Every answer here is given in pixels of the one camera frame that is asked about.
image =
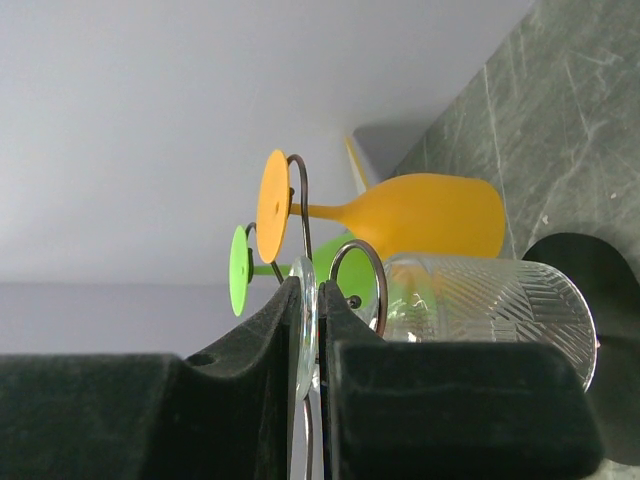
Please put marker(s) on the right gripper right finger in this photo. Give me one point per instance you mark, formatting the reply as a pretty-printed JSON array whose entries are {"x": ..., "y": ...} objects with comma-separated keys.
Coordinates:
[{"x": 444, "y": 410}]

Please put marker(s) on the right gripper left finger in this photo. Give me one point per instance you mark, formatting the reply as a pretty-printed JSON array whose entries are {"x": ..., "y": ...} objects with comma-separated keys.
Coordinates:
[{"x": 225, "y": 412}]

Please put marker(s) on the clear ribbed glass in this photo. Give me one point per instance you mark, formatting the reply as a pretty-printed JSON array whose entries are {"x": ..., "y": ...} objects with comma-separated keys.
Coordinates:
[{"x": 434, "y": 298}]

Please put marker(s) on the green plastic wine glass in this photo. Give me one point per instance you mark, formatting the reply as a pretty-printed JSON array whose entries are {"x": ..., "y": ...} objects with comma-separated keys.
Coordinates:
[{"x": 356, "y": 277}]

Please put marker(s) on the black oval rack base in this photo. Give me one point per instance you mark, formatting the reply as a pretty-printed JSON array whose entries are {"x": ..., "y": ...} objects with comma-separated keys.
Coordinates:
[{"x": 611, "y": 291}]

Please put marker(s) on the copper wire glass rack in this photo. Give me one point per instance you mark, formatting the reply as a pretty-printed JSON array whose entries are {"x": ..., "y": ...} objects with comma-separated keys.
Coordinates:
[{"x": 254, "y": 247}]

